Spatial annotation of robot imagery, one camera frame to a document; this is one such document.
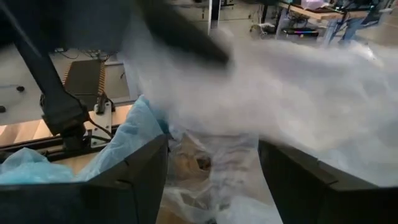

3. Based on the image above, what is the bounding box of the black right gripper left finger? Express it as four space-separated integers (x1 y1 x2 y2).
77 133 170 224

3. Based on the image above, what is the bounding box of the dark blue cabinet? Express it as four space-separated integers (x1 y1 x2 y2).
18 0 141 54

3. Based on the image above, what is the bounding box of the large clear plastic bag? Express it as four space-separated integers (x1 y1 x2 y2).
123 26 398 224

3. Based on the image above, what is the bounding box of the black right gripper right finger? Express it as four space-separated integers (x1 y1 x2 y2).
257 139 374 224

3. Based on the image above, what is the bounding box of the white metal bracket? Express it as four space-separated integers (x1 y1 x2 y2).
91 100 113 147

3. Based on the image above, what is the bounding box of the white panel with black knobs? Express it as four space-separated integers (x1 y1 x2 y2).
0 83 43 126

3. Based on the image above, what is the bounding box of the black mat with striped edges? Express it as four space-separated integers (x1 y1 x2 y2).
62 58 107 105

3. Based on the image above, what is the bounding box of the blue plastic bag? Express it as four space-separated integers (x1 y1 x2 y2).
0 94 170 185

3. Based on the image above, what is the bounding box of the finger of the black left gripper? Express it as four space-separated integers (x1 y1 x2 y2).
136 0 231 67

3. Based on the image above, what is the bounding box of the black device with coloured lights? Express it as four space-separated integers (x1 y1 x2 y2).
281 27 320 40

